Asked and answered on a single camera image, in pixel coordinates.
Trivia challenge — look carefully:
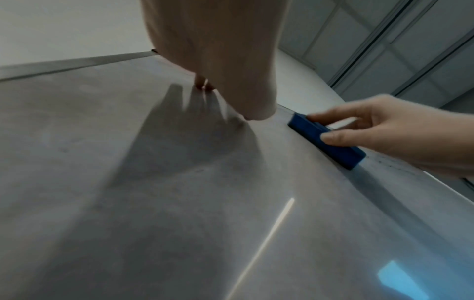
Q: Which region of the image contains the person's right hand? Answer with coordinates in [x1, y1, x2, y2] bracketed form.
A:
[306, 93, 474, 179]

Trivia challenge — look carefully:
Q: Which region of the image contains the person's left hand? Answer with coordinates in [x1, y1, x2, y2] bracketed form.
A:
[138, 0, 291, 121]

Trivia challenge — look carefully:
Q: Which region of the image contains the blue whiteboard eraser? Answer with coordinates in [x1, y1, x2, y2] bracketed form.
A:
[287, 112, 367, 171]

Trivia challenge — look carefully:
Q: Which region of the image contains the white whiteboard with wavy lines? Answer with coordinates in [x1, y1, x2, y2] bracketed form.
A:
[0, 50, 474, 300]

